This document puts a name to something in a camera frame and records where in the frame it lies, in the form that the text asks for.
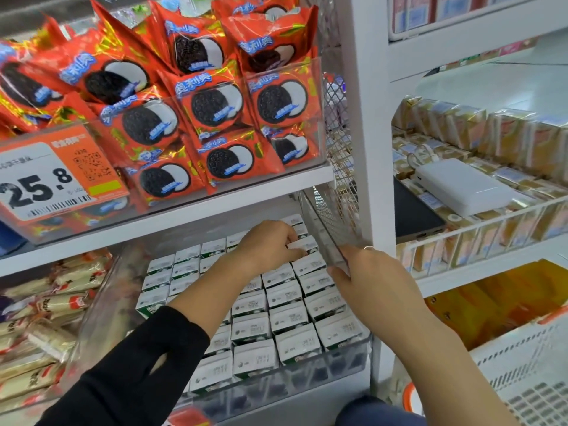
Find person's left hand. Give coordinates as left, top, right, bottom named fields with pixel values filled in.
left=229, top=220, right=307, bottom=279

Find person's right hand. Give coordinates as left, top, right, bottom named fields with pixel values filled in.
left=330, top=244, right=427, bottom=347

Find rows of white juice cartons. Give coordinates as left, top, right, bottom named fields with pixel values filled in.
left=135, top=214, right=369, bottom=396

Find person's right forearm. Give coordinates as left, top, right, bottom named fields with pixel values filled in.
left=382, top=310, right=520, bottom=426

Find person's left forearm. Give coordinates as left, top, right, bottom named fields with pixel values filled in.
left=35, top=260, right=254, bottom=426

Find person's blue jeans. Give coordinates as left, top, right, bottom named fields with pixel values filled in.
left=335, top=395, right=427, bottom=426

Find yellow orange snack packet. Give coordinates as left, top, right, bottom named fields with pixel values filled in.
left=424, top=259, right=568, bottom=351

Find white flat box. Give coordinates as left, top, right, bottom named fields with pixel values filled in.
left=414, top=157, right=516, bottom=218

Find stack of red cookie packets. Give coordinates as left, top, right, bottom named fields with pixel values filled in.
left=0, top=0, right=325, bottom=245

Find clear plastic display bin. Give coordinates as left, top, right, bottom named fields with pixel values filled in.
left=0, top=248, right=143, bottom=418
left=80, top=191, right=374, bottom=422

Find small orange price tag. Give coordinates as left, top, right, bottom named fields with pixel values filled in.
left=169, top=406, right=214, bottom=426

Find large white orange price tag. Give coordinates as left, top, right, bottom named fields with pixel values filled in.
left=0, top=124, right=130, bottom=225

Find pile of yellow wafer bars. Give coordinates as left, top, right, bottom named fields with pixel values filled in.
left=0, top=251, right=115, bottom=414

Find white wire mesh divider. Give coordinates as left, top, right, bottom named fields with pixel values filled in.
left=297, top=0, right=365, bottom=263

